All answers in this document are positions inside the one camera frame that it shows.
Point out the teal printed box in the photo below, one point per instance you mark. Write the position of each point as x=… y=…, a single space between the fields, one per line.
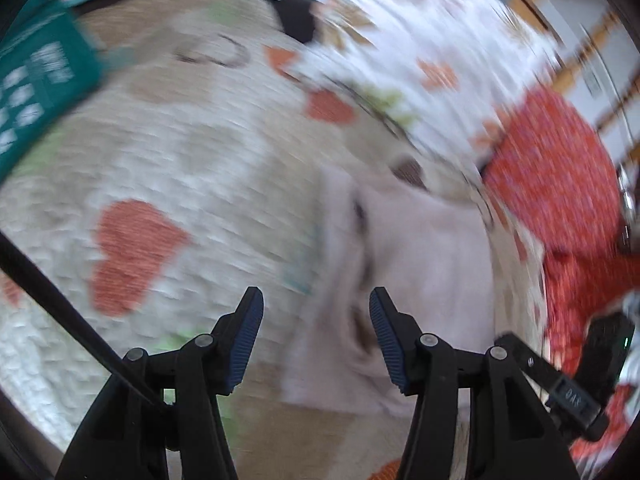
x=35 y=75

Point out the beige heart printed blanket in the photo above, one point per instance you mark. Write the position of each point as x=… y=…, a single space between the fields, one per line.
x=200 y=170

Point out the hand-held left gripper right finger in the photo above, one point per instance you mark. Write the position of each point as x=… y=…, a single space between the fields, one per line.
x=387 y=340

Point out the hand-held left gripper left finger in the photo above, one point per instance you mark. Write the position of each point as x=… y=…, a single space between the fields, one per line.
x=245 y=340

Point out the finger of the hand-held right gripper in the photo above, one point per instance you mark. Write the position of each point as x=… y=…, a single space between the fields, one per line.
x=570 y=395

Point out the wooden frame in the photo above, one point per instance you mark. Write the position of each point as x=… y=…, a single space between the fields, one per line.
x=575 y=45

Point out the red patterned cloth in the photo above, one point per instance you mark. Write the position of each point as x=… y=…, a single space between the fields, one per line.
x=550 y=175

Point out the pale pink small garment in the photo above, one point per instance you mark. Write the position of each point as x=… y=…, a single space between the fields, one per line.
x=430 y=260

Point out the white heart printed sheet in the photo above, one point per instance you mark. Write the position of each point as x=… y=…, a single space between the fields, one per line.
x=425 y=35

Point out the dark object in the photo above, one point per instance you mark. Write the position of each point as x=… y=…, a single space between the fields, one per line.
x=297 y=15

